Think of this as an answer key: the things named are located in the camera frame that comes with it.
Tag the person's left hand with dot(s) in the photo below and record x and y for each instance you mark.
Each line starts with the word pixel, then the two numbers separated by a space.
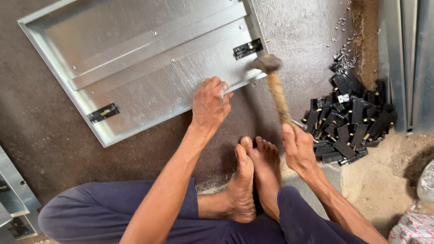
pixel 208 105

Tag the dark blue trousers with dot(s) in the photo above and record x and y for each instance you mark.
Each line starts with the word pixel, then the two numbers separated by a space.
pixel 101 211

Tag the leaning galvanized metal sheets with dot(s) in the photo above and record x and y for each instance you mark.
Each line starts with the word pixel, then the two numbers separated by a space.
pixel 413 61

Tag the person's left foot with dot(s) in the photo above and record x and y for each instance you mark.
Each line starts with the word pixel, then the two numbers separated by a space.
pixel 241 189

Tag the clear plastic bag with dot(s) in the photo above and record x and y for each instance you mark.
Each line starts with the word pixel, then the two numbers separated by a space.
pixel 427 181

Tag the scattered small metal rivets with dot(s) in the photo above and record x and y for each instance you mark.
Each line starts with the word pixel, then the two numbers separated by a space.
pixel 346 62

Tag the red and white printed packet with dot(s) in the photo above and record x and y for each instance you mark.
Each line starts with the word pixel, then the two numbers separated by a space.
pixel 413 230

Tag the person's right foot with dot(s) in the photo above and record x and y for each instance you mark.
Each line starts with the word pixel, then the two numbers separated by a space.
pixel 268 169

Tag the silver metal rod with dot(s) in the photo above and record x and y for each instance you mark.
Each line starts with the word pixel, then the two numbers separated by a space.
pixel 300 124

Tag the pile of black latches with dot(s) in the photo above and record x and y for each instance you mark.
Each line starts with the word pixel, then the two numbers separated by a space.
pixel 352 128

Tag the person's right hand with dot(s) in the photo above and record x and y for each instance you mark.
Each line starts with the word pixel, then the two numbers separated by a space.
pixel 300 152

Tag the galvanized sheet metal door panel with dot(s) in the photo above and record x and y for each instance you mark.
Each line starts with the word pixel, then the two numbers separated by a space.
pixel 135 67

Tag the person's foot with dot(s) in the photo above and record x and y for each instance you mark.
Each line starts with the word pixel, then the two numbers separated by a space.
pixel 241 189
pixel 268 169

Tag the stack of metal door panels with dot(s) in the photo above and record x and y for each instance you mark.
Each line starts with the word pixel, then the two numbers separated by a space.
pixel 15 189

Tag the black latch with brass bolt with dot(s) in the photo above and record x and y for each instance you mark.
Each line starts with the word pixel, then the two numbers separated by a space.
pixel 102 113
pixel 247 48

